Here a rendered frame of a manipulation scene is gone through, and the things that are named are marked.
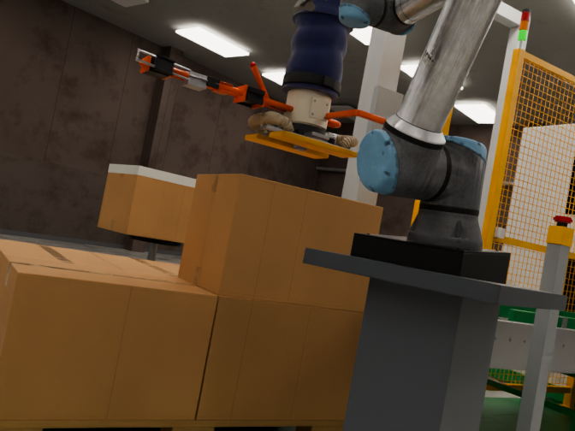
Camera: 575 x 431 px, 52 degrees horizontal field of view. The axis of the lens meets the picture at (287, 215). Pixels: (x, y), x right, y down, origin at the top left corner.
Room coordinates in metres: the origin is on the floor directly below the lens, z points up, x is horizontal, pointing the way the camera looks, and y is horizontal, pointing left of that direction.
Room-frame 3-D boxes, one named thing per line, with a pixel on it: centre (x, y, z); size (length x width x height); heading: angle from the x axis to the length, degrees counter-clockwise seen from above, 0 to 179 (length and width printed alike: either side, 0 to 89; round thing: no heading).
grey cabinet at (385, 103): (3.56, -0.47, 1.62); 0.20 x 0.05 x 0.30; 121
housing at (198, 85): (1.99, 0.39, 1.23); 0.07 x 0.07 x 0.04; 32
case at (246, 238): (2.22, 0.01, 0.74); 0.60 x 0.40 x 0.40; 120
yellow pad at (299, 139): (2.15, -0.05, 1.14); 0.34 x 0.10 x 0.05; 122
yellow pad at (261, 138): (2.31, 0.05, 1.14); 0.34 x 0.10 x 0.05; 122
